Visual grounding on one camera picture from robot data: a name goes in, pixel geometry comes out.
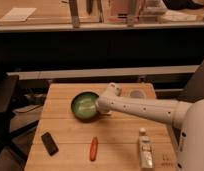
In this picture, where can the green ceramic bowl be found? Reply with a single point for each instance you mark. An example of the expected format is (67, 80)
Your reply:
(83, 106)

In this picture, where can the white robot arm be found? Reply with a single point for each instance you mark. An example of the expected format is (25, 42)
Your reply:
(186, 116)

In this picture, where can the white rectangular block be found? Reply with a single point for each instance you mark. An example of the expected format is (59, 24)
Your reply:
(106, 114)

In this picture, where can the orange carrot toy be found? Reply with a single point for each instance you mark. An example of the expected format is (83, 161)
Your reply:
(93, 149)

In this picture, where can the black phone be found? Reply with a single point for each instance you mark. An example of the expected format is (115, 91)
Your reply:
(49, 144)

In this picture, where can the black chair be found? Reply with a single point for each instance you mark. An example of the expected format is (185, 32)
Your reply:
(8, 86)

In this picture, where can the white paper sheet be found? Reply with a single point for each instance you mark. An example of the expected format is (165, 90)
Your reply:
(17, 14)

